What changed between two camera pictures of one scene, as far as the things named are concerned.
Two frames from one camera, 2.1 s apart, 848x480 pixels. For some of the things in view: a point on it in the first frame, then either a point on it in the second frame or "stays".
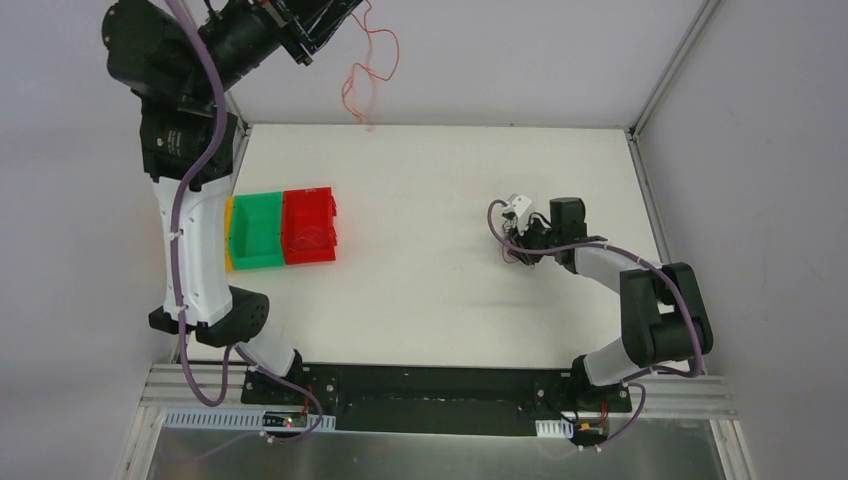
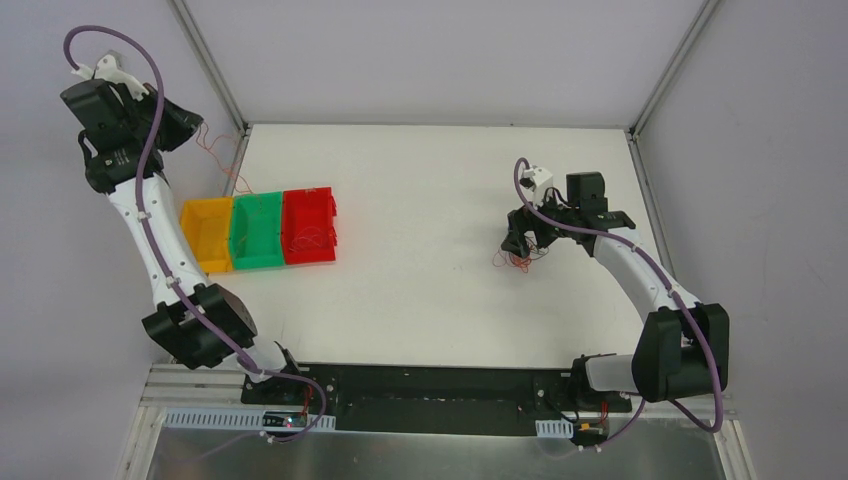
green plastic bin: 257,230 stays
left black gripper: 296,37 to 175,124
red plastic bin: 309,232 stays
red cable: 311,233 stays
